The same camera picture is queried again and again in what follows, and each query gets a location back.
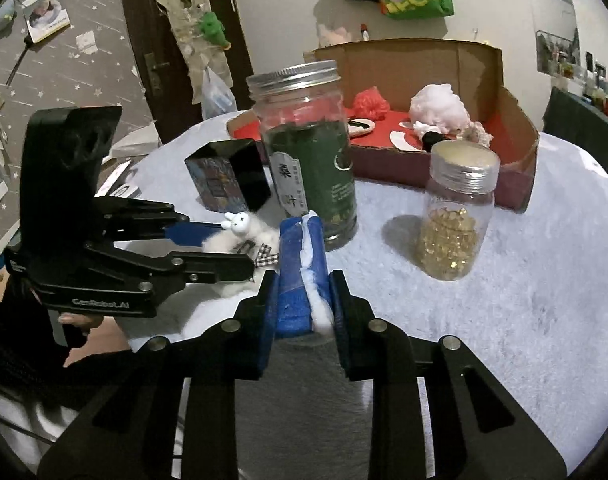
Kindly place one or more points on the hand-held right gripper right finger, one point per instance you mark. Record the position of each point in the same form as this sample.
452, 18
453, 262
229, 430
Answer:
340, 330

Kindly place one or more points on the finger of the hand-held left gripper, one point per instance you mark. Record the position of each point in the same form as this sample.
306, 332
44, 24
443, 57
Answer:
219, 267
194, 232

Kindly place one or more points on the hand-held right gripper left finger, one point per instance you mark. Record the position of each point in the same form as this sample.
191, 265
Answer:
266, 332

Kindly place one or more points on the white plush bunny clip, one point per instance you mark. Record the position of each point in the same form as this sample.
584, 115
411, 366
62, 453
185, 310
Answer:
261, 237

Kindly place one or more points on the blue soft pad white trim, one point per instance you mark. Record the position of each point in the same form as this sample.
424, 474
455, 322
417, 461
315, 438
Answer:
291, 280

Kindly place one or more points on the beige powder puff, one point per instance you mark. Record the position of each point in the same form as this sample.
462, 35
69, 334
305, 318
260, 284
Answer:
361, 127

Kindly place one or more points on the black scrunchie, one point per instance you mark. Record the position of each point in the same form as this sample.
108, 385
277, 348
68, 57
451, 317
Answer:
433, 140

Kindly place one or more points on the cream knitted scrunchie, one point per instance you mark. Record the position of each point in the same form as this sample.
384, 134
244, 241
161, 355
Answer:
478, 135

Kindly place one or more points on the cardboard box with red inside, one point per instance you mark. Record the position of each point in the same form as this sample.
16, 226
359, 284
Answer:
513, 130

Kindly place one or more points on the person's left forearm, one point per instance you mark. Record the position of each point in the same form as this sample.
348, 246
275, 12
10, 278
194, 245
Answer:
39, 370

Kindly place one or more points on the person's left hand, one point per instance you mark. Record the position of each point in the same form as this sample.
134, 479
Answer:
99, 335

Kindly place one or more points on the dark printed box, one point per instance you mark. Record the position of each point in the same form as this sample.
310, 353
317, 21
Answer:
216, 180

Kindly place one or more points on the glass jar with green leaves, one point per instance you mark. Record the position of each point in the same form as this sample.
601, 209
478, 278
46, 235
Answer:
309, 170

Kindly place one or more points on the clear plastic bag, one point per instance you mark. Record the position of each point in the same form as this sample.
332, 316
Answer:
216, 97

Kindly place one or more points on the clear jar with golden capsules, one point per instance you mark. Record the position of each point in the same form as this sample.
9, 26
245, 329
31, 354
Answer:
453, 230

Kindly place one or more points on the dark brown door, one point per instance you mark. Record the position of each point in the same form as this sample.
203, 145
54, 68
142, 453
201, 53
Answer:
139, 25

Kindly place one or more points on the blue plush toy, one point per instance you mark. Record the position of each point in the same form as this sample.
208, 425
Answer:
5, 12

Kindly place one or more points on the beige hanging organizer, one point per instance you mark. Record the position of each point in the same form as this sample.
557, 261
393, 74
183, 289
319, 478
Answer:
184, 25

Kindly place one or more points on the green plush toy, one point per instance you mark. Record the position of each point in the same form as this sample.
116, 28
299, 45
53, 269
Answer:
213, 27

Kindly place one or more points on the red scrunchie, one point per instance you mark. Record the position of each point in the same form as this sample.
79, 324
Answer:
371, 102

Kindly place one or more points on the pink plush toy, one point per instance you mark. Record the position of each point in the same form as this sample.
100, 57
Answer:
333, 35

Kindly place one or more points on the pink fluffy scrunchie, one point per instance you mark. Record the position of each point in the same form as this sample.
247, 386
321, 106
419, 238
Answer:
441, 107

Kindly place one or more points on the small bottle with red cap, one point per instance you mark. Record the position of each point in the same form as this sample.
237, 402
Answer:
364, 34

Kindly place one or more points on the table with dark green cloth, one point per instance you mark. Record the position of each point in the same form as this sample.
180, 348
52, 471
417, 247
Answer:
573, 115

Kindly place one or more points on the cluster of cosmetics bottles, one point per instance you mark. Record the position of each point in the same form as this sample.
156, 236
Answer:
603, 82

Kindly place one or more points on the arched mirror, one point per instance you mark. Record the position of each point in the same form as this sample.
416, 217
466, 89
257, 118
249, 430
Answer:
548, 15

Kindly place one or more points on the wall calendar with photo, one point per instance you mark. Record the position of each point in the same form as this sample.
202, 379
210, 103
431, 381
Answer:
46, 17

